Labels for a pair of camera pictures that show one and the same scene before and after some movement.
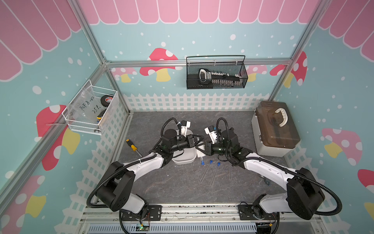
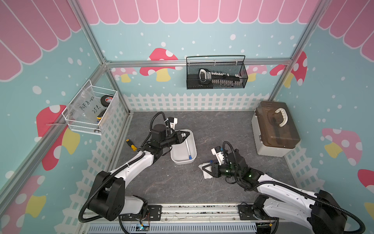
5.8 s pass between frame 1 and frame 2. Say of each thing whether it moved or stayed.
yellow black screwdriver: stayed
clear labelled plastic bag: stayed
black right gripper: moved
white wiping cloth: moved
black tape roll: stayed
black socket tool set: stayed
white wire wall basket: stayed
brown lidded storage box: stayed
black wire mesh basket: stayed
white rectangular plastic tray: stayed
